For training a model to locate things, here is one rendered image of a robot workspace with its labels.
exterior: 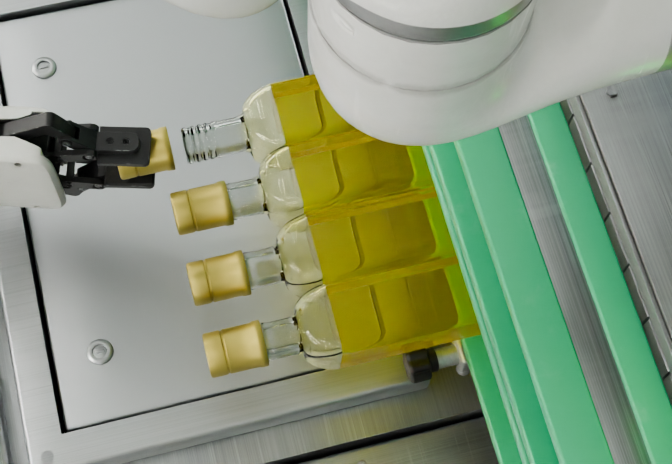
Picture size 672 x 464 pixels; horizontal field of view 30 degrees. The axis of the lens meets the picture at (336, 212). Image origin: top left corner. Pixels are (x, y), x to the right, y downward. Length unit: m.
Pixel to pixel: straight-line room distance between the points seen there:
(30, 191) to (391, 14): 0.59
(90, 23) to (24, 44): 0.06
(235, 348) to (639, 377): 0.29
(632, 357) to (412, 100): 0.35
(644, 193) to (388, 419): 0.35
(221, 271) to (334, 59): 0.44
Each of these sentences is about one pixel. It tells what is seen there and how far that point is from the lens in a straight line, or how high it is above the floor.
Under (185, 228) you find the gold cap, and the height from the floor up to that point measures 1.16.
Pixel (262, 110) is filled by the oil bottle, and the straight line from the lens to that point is 0.99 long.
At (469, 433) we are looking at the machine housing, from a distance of 1.11.
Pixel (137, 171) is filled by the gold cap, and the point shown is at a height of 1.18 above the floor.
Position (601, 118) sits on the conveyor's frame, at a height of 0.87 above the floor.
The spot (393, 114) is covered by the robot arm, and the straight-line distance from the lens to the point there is 0.54.
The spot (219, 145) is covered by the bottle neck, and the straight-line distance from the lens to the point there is 1.00.
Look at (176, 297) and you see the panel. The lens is 1.10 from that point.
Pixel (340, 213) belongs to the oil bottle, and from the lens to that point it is 0.95.
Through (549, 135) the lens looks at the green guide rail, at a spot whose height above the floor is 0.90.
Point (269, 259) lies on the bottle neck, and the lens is 0.95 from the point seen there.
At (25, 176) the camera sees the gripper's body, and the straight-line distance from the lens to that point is 0.99.
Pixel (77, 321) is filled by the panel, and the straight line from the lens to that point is 1.10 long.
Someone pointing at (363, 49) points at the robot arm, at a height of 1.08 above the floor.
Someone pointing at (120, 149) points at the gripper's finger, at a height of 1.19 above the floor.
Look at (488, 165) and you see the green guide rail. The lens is 0.86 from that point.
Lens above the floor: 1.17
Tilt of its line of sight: 8 degrees down
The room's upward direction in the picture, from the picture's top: 103 degrees counter-clockwise
